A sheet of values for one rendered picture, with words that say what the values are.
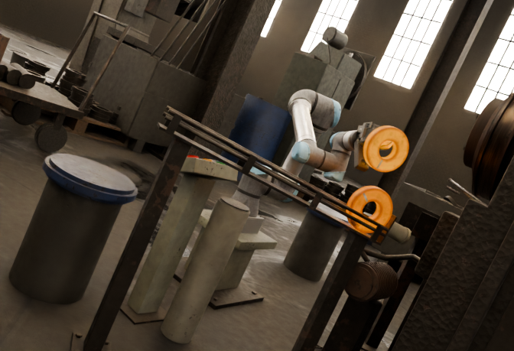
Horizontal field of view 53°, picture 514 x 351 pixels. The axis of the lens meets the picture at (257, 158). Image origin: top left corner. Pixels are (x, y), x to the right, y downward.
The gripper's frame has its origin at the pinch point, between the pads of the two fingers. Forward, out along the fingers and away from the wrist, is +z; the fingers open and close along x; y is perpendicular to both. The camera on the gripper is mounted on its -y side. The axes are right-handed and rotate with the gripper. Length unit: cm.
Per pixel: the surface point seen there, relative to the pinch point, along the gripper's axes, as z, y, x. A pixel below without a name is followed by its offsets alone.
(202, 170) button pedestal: -25, -28, -50
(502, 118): 11.5, 21.3, 31.7
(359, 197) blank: 3.0, -20.9, -6.2
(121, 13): -545, 167, -91
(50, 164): -34, -43, -95
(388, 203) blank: 3.4, -19.2, 4.4
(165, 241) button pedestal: -38, -55, -50
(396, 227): 2.4, -25.2, 10.9
